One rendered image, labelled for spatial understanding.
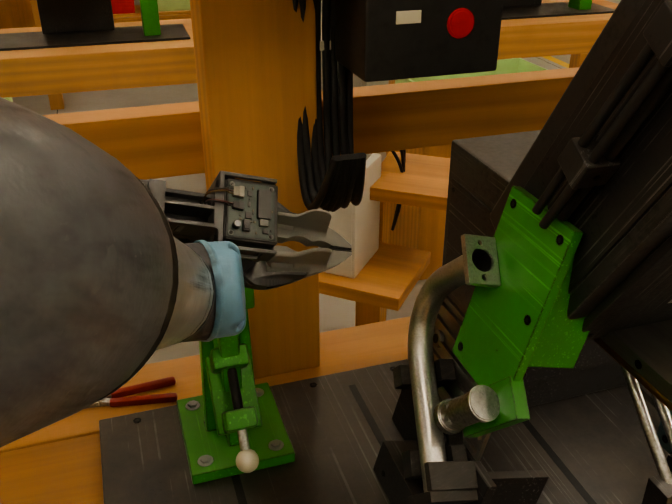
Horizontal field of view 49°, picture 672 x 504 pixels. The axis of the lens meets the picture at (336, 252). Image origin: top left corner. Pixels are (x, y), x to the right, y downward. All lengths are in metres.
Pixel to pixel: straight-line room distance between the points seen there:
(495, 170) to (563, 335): 0.24
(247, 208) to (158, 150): 0.41
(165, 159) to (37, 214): 0.86
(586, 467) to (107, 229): 0.87
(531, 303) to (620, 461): 0.34
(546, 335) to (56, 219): 0.65
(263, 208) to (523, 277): 0.28
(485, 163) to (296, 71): 0.26
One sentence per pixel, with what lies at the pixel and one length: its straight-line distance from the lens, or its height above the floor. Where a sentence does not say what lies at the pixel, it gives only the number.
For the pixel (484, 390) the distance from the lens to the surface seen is 0.79.
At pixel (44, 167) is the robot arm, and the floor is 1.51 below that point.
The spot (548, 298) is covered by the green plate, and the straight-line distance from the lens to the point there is 0.75.
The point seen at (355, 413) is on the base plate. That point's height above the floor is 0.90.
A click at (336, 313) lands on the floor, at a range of 2.91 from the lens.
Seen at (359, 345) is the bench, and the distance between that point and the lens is 1.21.
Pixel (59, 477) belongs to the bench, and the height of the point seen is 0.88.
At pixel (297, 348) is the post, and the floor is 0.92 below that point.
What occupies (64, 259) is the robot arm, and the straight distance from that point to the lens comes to 0.19.
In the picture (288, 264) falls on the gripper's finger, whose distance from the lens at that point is 0.71.
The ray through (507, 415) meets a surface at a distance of 0.79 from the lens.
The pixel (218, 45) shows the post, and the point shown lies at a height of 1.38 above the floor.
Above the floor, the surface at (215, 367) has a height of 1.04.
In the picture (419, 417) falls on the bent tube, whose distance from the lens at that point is 0.87.
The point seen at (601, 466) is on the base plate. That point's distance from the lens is 1.03.
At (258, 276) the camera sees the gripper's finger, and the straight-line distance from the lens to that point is 0.69.
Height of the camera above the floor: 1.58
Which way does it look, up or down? 28 degrees down
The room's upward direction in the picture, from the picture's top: straight up
